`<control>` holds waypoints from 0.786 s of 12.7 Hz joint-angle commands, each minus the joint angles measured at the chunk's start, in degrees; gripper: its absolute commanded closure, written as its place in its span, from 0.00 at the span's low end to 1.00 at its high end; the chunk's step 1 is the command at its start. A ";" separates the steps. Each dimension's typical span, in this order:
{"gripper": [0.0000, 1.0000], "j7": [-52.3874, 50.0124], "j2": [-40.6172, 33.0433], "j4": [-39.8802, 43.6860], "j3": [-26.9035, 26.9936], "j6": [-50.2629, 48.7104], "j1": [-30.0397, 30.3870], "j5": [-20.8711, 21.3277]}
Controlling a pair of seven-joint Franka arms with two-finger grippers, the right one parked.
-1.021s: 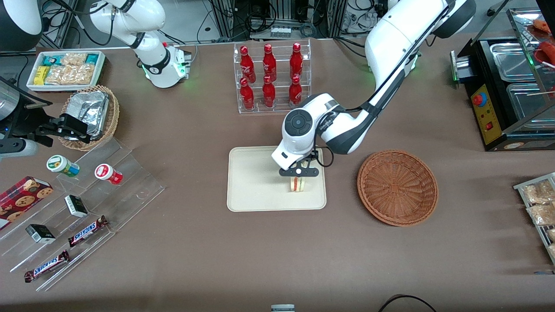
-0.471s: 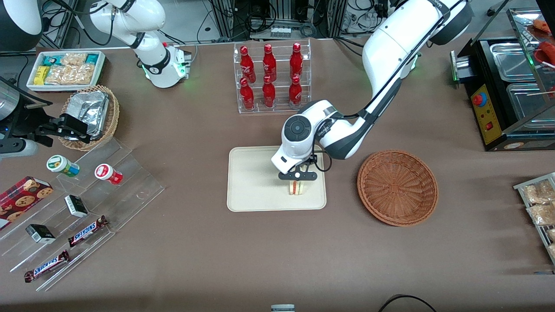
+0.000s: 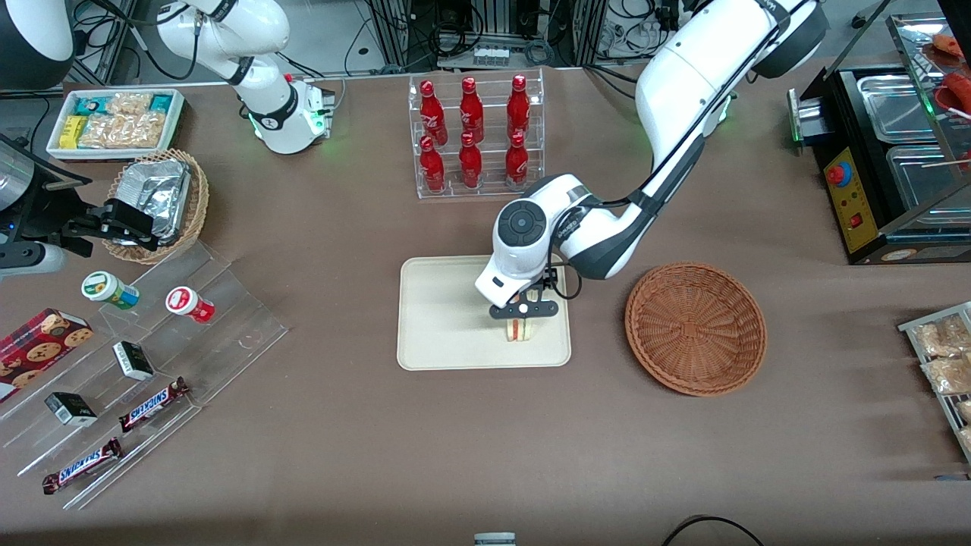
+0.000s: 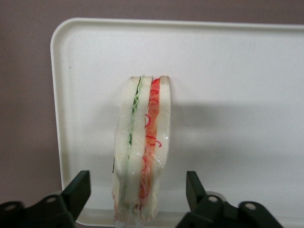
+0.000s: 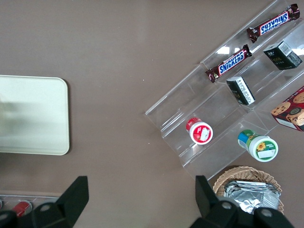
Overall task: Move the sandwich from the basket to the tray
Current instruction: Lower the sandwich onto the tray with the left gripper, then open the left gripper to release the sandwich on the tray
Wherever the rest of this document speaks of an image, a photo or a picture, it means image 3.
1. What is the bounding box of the small black carton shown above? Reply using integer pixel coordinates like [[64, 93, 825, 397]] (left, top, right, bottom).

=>
[[112, 340, 155, 381], [44, 391, 99, 427]]

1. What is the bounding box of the Snickers chocolate bar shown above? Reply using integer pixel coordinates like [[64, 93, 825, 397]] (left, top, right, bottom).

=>
[[42, 438, 124, 495], [118, 377, 190, 434]]

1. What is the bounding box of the beige plastic serving tray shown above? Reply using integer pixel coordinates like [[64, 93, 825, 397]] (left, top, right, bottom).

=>
[[397, 253, 572, 372]]

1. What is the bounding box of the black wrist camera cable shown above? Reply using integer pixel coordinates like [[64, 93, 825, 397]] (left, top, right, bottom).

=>
[[545, 0, 805, 302]]

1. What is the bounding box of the steel warmer pan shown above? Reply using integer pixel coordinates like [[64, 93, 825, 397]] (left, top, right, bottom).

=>
[[886, 146, 971, 212], [857, 76, 941, 143]]

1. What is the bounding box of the red tartan cookie box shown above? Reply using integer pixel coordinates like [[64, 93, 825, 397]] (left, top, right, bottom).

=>
[[0, 308, 94, 403]]

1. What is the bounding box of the clear bag of crackers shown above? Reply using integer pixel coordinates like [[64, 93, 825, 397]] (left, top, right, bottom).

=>
[[78, 112, 166, 149], [105, 93, 152, 116]]

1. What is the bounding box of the light tan wicker basket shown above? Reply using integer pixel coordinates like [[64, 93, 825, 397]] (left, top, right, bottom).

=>
[[101, 148, 210, 265]]

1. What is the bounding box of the black food warmer cabinet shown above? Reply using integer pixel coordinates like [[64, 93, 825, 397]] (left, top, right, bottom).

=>
[[787, 11, 971, 266]]

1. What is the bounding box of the clear acrylic bottle rack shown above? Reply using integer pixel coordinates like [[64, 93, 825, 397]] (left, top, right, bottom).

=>
[[408, 68, 545, 199]]

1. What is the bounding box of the black looped floor cable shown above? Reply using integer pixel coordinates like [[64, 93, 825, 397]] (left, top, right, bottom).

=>
[[661, 516, 763, 546]]

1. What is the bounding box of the aluminium frame post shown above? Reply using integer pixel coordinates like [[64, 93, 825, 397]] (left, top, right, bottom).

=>
[[369, 0, 414, 71], [72, 0, 141, 86], [570, 0, 608, 67]]

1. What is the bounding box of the grey wire snack rack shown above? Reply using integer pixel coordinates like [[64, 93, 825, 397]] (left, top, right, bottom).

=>
[[897, 301, 971, 465]]

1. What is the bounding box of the silver foil wrapped package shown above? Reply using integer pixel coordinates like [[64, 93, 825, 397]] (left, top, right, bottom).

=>
[[116, 158, 192, 204], [137, 193, 187, 245]]

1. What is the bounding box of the clear acrylic stepped stand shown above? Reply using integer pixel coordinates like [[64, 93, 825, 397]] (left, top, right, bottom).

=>
[[0, 241, 291, 510]]

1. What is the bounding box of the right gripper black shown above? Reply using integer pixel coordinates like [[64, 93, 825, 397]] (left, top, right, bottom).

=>
[[21, 176, 162, 256]]

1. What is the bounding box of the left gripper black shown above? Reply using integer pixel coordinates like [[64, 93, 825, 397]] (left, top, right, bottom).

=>
[[502, 267, 557, 339]]

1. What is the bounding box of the red aluminium cola bottle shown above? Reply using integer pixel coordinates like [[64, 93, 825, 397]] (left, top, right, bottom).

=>
[[419, 80, 448, 146], [459, 133, 483, 190], [505, 133, 529, 187], [460, 77, 485, 143], [507, 74, 531, 141], [420, 136, 447, 193]]

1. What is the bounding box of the red sausage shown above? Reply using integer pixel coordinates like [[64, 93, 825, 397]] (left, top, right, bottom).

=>
[[941, 72, 971, 115]]

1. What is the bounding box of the brown round wicker basket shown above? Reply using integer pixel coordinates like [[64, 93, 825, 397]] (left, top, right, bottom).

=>
[[624, 262, 768, 397]]

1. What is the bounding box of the green lid snack cup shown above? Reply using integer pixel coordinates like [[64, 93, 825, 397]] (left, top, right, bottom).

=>
[[81, 271, 140, 311]]

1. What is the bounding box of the white rectangular snack bin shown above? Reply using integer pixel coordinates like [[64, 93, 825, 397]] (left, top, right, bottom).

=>
[[46, 88, 186, 162]]

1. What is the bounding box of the red lid snack cup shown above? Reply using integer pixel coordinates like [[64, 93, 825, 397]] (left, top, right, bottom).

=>
[[165, 286, 215, 325]]

